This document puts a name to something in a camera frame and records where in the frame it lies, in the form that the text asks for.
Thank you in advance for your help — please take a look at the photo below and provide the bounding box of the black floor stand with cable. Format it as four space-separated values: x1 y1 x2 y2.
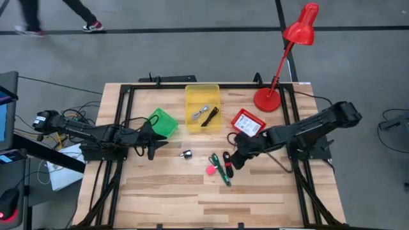
376 108 409 154

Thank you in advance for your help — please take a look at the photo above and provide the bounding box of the red desk lamp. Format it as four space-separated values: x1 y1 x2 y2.
253 2 320 113

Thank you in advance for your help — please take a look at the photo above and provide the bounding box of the yellow cable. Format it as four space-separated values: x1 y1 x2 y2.
54 113 77 151

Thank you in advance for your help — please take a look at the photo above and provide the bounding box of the computer monitor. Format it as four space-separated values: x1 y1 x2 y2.
0 70 19 151

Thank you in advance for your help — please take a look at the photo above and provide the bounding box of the black cable with red tie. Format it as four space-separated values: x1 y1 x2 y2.
222 151 235 179

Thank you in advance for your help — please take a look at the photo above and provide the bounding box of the white paper sheet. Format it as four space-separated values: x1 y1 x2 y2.
46 143 86 192

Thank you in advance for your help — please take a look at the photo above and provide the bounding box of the person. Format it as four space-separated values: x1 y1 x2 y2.
14 0 105 36

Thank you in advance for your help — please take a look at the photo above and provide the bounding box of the thin black floor cable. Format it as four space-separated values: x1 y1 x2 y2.
18 75 103 95

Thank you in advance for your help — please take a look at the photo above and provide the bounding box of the black metal beam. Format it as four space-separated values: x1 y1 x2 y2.
12 132 86 173

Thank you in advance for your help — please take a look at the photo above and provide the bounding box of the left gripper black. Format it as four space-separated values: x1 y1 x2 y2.
123 120 169 160

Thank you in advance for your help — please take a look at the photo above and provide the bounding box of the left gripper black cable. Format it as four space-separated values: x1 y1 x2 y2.
120 114 160 157

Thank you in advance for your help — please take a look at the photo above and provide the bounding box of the small screen device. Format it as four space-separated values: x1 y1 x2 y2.
0 148 28 165

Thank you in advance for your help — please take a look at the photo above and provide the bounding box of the black power strip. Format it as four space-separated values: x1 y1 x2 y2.
137 75 197 83

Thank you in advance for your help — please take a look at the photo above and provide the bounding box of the white printed card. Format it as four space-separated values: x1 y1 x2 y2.
235 114 261 137

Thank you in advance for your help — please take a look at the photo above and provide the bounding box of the red and white box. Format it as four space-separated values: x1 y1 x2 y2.
230 108 266 137

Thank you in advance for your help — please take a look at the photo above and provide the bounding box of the green plastic basket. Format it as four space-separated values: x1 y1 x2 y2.
147 107 180 138

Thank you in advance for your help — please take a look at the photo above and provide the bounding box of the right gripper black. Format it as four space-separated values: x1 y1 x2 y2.
230 130 271 171

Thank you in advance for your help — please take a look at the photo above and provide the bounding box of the yellow translucent plastic bin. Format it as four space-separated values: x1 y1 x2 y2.
184 84 223 134

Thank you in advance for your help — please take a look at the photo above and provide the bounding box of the grey cable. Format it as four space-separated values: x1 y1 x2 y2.
191 104 211 121

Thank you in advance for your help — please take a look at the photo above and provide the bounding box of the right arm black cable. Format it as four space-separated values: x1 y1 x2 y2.
266 151 294 174

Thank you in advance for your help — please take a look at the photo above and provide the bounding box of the green cable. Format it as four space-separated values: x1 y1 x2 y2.
208 153 232 188

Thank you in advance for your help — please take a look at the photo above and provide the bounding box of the black computer mouse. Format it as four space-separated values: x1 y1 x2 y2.
0 187 20 221

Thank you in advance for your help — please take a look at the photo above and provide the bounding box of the black lamp power cable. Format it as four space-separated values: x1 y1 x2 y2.
292 90 334 106

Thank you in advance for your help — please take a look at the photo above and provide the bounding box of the black aluminium table frame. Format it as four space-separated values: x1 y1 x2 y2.
73 82 346 229

